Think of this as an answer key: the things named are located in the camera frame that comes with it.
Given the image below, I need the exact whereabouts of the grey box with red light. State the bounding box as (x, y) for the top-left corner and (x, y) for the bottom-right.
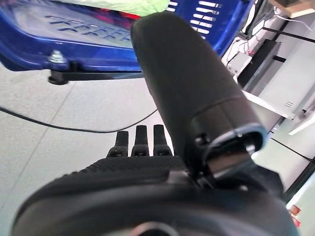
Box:
(226, 50), (255, 76)

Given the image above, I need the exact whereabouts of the red chili pepper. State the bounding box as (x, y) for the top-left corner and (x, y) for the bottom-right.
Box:
(98, 8), (142, 20)

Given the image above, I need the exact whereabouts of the white desk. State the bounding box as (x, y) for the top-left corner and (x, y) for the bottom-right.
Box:
(221, 0), (315, 163)

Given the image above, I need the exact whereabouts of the blue plastic shopping basket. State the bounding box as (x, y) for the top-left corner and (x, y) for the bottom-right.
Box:
(0, 0), (255, 86)

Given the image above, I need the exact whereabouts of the green white napa cabbage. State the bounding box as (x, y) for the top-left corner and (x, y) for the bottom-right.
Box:
(59, 0), (171, 16)

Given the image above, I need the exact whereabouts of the long black floor cable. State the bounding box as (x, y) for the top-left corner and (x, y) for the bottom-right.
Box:
(0, 107), (158, 133)

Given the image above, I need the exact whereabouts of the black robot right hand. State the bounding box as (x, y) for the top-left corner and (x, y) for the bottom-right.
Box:
(9, 12), (298, 236)

